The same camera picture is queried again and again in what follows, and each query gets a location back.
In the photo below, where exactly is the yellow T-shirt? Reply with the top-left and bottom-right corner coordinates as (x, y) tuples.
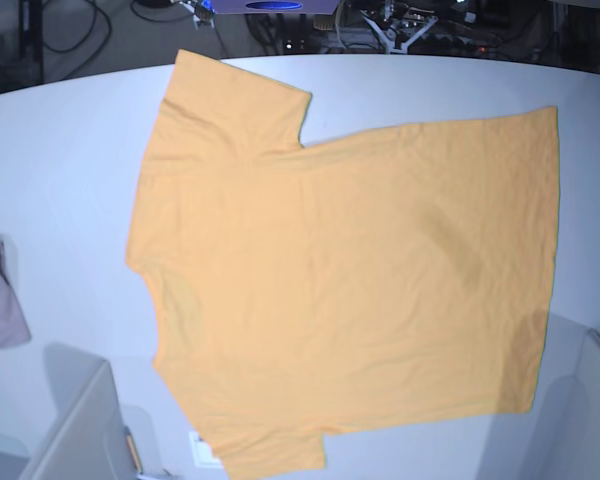
(126, 51), (560, 479)

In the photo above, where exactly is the white table slot plate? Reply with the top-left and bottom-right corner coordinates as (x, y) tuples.
(189, 431), (223, 470)

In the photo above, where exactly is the purple box with blue oval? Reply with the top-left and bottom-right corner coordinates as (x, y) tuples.
(211, 0), (340, 15)

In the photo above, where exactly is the wooden pencil in bin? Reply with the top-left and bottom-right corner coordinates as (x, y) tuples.
(125, 433), (143, 474)

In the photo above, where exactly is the grey left bin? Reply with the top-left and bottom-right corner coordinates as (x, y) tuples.
(17, 357), (146, 480)

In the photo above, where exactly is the grey bin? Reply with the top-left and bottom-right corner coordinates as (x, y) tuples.
(17, 357), (146, 480)
(539, 330), (600, 479)

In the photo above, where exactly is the grey right bin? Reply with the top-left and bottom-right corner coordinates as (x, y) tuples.
(539, 330), (600, 479)

